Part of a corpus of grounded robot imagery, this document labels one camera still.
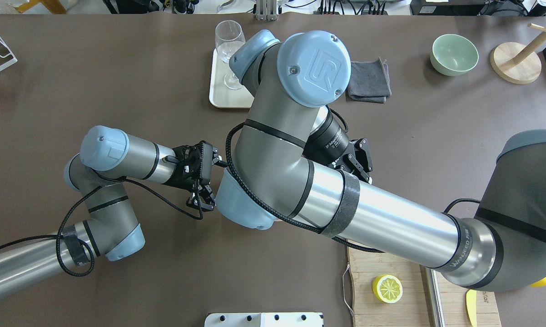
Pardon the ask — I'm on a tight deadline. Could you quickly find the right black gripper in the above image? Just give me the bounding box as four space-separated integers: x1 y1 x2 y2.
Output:
328 138 373 184

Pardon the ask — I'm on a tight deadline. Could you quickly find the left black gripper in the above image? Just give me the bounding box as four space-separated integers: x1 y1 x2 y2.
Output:
166 141 223 212

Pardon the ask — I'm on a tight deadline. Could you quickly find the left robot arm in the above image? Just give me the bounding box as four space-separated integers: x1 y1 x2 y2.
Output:
0 125 227 299

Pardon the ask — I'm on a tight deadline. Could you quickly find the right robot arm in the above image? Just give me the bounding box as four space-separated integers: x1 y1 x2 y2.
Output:
216 30 546 292

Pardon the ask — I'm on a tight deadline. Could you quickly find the grey folded cloth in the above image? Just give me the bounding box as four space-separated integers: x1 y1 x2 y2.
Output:
347 58 392 104

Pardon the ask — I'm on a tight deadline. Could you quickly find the cream serving tray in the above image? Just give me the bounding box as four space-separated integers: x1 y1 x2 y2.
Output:
208 49 253 109

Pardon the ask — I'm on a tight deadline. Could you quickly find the bamboo cutting board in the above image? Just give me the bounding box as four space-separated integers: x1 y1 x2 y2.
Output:
347 247 501 327

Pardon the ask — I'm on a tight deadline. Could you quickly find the half lemon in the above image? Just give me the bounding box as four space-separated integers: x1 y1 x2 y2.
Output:
372 274 403 304

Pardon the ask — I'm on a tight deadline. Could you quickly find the light green bowl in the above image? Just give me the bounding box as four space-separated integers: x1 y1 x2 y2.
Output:
430 35 479 77

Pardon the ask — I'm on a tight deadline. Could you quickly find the steel muddler black tip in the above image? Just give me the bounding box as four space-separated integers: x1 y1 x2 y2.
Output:
420 266 446 327

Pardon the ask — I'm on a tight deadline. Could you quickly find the clear wine glass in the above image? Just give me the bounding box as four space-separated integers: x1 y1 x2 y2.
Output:
215 20 245 90

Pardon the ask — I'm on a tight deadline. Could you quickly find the yellow plastic knife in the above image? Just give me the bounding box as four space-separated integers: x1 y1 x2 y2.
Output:
465 289 478 327

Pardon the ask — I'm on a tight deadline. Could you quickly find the wooden mug tree stand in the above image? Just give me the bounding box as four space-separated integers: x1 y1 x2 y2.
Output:
489 23 546 84

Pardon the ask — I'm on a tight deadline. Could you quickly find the yellow lemon upper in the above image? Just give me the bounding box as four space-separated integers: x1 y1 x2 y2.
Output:
530 277 546 287

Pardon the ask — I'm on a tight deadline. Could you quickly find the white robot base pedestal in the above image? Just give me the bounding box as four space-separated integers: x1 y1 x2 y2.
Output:
204 312 325 327

